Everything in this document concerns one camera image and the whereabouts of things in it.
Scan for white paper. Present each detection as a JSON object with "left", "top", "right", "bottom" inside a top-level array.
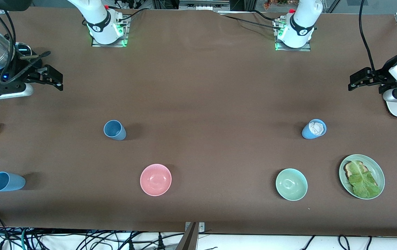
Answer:
[{"left": 309, "top": 120, "right": 325, "bottom": 136}]

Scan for blue plastic cup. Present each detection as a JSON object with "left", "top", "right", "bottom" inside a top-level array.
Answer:
[
  {"left": 103, "top": 120, "right": 127, "bottom": 141},
  {"left": 301, "top": 119, "right": 327, "bottom": 140},
  {"left": 0, "top": 172, "right": 26, "bottom": 192}
]

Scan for round black glossy disc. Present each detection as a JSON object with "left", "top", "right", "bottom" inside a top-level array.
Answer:
[{"left": 14, "top": 42, "right": 33, "bottom": 58}]

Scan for pale green plate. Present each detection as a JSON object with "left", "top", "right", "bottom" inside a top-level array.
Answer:
[{"left": 339, "top": 154, "right": 385, "bottom": 200}]

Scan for toast slice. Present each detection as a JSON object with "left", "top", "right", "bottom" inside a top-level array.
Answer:
[{"left": 344, "top": 160, "right": 378, "bottom": 190}]

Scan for green lettuce leaf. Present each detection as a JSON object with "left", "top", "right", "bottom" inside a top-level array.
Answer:
[{"left": 347, "top": 160, "right": 382, "bottom": 199}]

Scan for power strip with plugs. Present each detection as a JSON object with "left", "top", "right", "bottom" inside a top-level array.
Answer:
[{"left": 113, "top": 0, "right": 145, "bottom": 10}]

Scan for reddish brown object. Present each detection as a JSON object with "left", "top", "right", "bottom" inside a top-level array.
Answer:
[{"left": 264, "top": 0, "right": 301, "bottom": 10}]

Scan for pale green bowl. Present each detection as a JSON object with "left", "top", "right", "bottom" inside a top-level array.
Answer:
[{"left": 275, "top": 168, "right": 308, "bottom": 201}]

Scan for pink bowl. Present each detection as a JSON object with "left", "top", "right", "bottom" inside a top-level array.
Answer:
[{"left": 140, "top": 164, "right": 172, "bottom": 197}]

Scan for grey metal box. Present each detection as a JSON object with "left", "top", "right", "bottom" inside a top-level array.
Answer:
[{"left": 179, "top": 0, "right": 230, "bottom": 11}]

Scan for dark metal bar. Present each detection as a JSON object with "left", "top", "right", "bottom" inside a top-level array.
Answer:
[{"left": 175, "top": 222, "right": 199, "bottom": 250}]

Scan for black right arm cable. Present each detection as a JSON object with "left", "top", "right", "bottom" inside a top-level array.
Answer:
[{"left": 0, "top": 0, "right": 51, "bottom": 85}]

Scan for black base cable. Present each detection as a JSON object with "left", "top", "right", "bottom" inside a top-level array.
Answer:
[
  {"left": 117, "top": 7, "right": 148, "bottom": 26},
  {"left": 219, "top": 10, "right": 282, "bottom": 25},
  {"left": 224, "top": 15, "right": 282, "bottom": 30}
]

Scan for small metal bracket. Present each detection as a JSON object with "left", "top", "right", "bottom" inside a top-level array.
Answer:
[{"left": 185, "top": 222, "right": 206, "bottom": 233}]

